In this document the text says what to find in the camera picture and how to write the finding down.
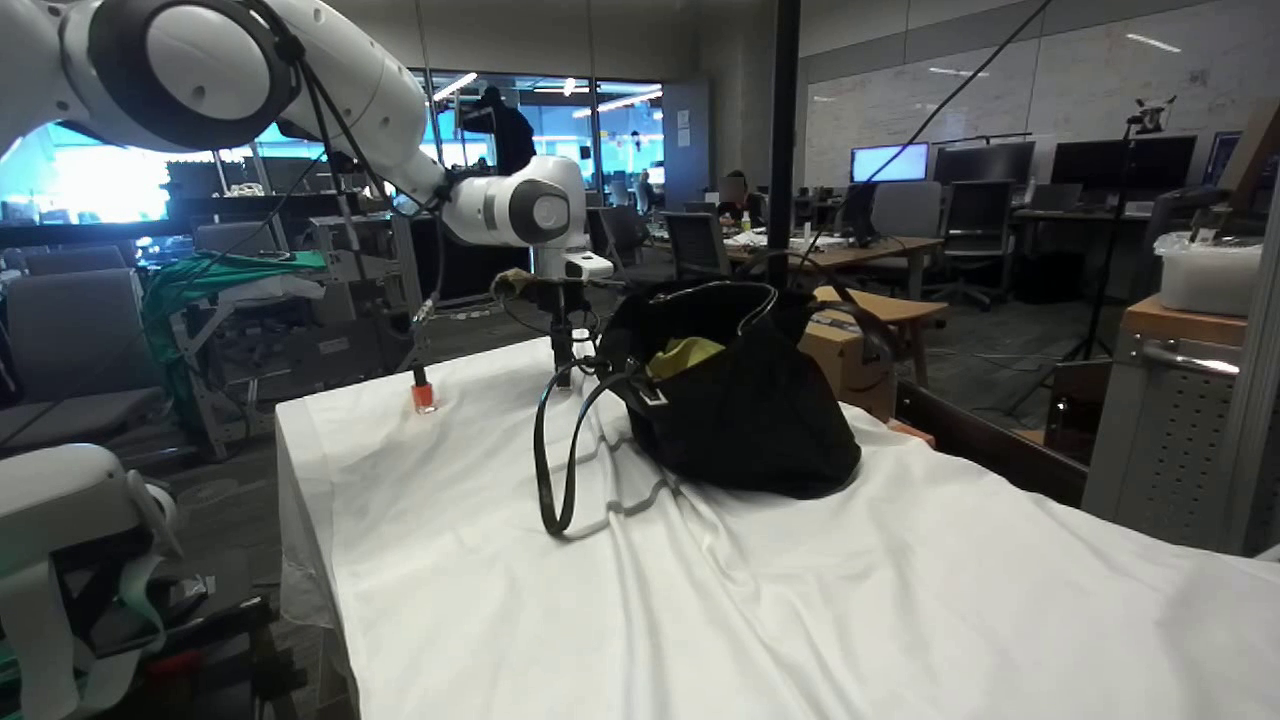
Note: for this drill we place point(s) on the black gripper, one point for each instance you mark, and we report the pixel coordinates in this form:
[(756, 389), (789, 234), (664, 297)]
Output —
[(567, 305)]

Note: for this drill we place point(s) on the red-orange nail polish bottle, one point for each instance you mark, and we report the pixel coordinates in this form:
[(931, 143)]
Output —
[(427, 389)]

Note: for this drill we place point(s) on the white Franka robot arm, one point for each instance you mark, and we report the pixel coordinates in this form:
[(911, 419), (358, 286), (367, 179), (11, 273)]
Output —
[(361, 81)]

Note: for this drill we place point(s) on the yellow-green cloth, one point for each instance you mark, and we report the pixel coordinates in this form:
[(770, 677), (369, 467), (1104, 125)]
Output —
[(685, 352)]

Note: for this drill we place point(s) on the black office chair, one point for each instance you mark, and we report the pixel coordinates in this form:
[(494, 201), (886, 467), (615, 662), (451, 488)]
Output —
[(698, 242), (981, 226)]

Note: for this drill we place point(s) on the black hanging coat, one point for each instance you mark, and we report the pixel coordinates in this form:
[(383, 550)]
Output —
[(507, 133)]

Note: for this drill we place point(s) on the seated person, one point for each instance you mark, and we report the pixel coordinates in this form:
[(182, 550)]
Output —
[(739, 197)]

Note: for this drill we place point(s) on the cardboard box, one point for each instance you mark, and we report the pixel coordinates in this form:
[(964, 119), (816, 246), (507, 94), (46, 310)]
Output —
[(854, 350)]

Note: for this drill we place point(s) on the black vertical pole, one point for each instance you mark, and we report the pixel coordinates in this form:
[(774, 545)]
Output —
[(785, 133)]

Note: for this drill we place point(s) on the wooden desk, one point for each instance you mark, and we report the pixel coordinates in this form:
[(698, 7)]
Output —
[(864, 249)]

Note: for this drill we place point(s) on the teal green fabric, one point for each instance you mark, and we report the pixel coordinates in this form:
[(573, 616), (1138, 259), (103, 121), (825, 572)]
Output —
[(227, 281)]

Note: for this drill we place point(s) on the wooden bench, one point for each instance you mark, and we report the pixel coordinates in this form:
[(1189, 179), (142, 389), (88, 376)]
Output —
[(915, 310)]

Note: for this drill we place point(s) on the blue lit monitor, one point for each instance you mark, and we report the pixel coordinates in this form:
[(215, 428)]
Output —
[(890, 166)]

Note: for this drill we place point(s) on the white tablecloth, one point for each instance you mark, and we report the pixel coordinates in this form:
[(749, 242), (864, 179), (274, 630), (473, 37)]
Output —
[(864, 602)]

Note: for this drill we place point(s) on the black low bench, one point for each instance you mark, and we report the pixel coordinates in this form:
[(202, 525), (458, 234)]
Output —
[(1000, 447)]

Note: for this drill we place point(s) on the gray upholstered chair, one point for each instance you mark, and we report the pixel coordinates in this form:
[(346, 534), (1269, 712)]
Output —
[(67, 332)]

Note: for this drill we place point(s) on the dark wide monitor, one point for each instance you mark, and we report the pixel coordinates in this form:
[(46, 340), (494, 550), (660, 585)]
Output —
[(1120, 166)]

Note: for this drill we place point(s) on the gray perforated metal cabinet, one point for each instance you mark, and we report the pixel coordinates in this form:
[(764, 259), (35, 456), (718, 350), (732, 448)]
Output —
[(1165, 443)]

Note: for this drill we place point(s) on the wooden board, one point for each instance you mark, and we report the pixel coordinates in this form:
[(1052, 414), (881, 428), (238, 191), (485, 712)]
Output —
[(1181, 325)]

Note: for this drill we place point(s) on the white plastic container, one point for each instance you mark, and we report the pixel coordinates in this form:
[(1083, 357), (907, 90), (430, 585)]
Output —
[(1204, 270)]

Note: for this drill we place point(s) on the black camera tripod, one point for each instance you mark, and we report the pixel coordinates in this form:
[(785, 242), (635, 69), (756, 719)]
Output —
[(1113, 242)]

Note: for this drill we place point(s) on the aluminium frame post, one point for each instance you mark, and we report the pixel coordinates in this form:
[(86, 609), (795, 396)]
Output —
[(1262, 402)]

